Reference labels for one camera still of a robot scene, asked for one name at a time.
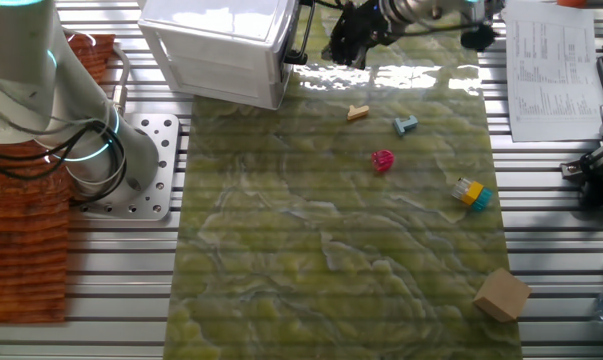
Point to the silver camera on black mount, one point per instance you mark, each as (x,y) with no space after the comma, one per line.
(593,165)

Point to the tan wooden angled piece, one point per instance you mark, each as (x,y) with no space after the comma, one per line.
(357,113)

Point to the green marble pattern mat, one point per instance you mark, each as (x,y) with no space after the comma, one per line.
(306,250)

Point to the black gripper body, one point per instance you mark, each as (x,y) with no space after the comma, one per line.
(363,25)

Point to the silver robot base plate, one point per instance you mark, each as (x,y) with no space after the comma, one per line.
(163,165)

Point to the teal yellow clear brick stack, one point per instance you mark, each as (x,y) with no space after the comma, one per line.
(471,194)

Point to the white plastic drawer cabinet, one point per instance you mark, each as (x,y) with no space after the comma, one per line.
(221,45)

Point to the grey conduit with metal connector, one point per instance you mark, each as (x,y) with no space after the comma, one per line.
(121,95)

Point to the plain wooden cube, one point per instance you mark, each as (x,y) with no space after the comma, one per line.
(502,295)

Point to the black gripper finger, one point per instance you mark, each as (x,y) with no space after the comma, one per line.
(338,52)
(358,57)

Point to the pink translucent plastic block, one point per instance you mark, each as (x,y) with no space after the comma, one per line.
(383,161)

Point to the orange woven cloth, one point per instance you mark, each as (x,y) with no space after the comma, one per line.
(21,250)

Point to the printed paper sheet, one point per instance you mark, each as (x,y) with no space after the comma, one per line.
(556,75)

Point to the light blue number one block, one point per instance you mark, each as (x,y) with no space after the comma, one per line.
(402,126)

